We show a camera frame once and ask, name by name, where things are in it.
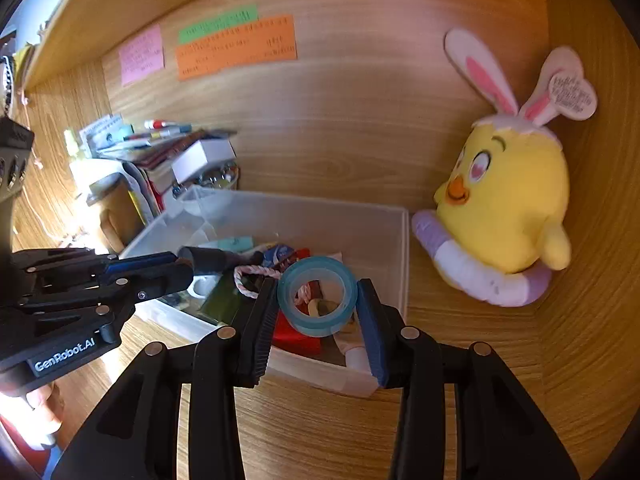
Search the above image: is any green pump bottle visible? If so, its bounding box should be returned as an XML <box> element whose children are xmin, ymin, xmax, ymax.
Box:
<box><xmin>198</xmin><ymin>272</ymin><xmax>245</xmax><ymax>324</ymax></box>

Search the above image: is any teal small tube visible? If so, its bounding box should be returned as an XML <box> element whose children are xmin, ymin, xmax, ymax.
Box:
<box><xmin>215</xmin><ymin>236</ymin><xmax>254</xmax><ymax>252</ymax></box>

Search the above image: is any braided pink white bracelet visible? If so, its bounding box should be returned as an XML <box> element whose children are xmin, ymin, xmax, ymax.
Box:
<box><xmin>232</xmin><ymin>263</ymin><xmax>312</xmax><ymax>306</ymax></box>

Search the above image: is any red fabric pouch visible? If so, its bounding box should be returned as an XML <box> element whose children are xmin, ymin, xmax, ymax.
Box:
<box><xmin>273</xmin><ymin>248</ymin><xmax>323</xmax><ymax>358</ymax></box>

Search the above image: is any blue tape roll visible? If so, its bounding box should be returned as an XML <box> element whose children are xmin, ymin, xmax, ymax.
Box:
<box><xmin>278</xmin><ymin>256</ymin><xmax>358</xmax><ymax>338</ymax></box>

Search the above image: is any blue Max staples box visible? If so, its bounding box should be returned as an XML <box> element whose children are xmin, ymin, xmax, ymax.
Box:
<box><xmin>262</xmin><ymin>244</ymin><xmax>295</xmax><ymax>268</ymax></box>

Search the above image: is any pink cosmetic tube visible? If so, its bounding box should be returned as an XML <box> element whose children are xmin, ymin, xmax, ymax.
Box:
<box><xmin>333</xmin><ymin>321</ymin><xmax>371</xmax><ymax>374</ymax></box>

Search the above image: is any person's hand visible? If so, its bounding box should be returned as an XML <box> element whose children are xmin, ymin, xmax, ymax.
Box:
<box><xmin>26</xmin><ymin>382</ymin><xmax>65</xmax><ymax>434</ymax></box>

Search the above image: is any brown cylindrical container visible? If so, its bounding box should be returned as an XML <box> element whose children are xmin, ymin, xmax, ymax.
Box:
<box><xmin>86</xmin><ymin>172</ymin><xmax>145</xmax><ymax>254</ymax></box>

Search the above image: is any stack of books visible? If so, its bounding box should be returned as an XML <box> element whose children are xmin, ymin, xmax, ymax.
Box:
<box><xmin>77</xmin><ymin>112</ymin><xmax>239</xmax><ymax>212</ymax></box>

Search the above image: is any bowl of marbles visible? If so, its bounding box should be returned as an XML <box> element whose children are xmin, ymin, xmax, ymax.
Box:
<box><xmin>171</xmin><ymin>162</ymin><xmax>240</xmax><ymax>198</ymax></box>

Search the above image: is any white small box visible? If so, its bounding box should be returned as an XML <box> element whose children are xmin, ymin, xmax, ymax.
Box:
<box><xmin>171</xmin><ymin>139</ymin><xmax>235</xmax><ymax>183</ymax></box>

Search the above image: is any clear plastic storage bin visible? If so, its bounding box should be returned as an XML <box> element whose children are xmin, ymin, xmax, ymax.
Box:
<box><xmin>119</xmin><ymin>185</ymin><xmax>411</xmax><ymax>400</ymax></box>

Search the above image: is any yellow chick plush toy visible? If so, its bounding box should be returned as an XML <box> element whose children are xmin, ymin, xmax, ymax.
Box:
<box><xmin>412</xmin><ymin>28</ymin><xmax>598</xmax><ymax>308</ymax></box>

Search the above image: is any pink sticky note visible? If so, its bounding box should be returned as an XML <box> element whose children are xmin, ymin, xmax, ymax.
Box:
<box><xmin>118</xmin><ymin>24</ymin><xmax>165</xmax><ymax>87</ymax></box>

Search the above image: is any orange paper note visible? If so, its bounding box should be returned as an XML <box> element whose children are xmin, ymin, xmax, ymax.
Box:
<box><xmin>176</xmin><ymin>14</ymin><xmax>297</xmax><ymax>81</ymax></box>

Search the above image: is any green sticky note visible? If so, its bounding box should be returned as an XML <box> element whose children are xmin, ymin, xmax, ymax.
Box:
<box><xmin>178</xmin><ymin>4</ymin><xmax>258</xmax><ymax>44</ymax></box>

